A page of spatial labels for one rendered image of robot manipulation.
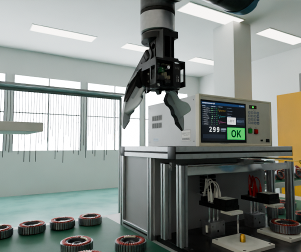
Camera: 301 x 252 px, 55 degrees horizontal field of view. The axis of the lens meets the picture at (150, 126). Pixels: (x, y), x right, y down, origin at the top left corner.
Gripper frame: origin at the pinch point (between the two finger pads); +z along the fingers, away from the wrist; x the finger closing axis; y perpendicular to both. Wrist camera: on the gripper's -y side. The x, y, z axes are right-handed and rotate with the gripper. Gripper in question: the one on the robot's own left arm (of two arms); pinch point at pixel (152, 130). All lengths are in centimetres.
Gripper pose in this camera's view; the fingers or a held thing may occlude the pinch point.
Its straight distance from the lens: 62.8
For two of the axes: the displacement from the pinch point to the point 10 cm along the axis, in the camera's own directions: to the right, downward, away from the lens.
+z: 0.0, 10.0, -0.7
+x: 8.7, 0.3, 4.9
